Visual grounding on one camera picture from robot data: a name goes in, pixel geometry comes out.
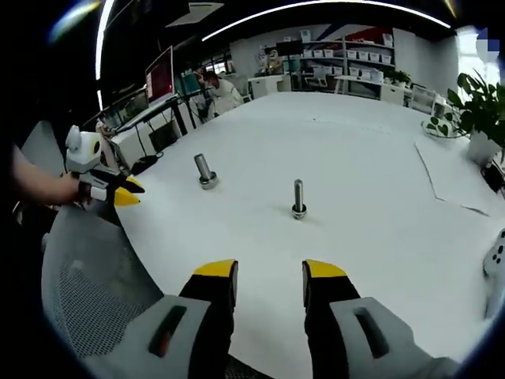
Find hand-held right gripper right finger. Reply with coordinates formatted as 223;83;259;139
301;258;462;379

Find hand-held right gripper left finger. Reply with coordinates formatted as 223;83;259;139
84;258;240;379

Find large threaded steel stud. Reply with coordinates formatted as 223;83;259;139
193;152;220;191

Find small threaded steel stud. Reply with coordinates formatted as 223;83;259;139
290;178;309;220

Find grey side desk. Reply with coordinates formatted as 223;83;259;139
98;92;186;136

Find grey mesh office chair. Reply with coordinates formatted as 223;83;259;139
41;205;167;357

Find straight ceiling light strip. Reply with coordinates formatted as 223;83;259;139
95;0;116;112

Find computer monitor with red screen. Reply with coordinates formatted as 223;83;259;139
144;45;177;108

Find white game controller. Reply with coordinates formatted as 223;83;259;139
481;227;505;317

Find white paper sheet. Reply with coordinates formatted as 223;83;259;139
413;133;492;219

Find small plant in glass bowl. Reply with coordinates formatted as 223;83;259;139
421;112;471;140

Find small green plant on cabinet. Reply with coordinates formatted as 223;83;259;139
384;69;412;86

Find shelf with white bins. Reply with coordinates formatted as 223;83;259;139
298;29;396;86

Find large potted green plant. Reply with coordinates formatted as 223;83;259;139
447;70;505;167

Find curved ceiling light strip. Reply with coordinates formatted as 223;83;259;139
200;0;453;43

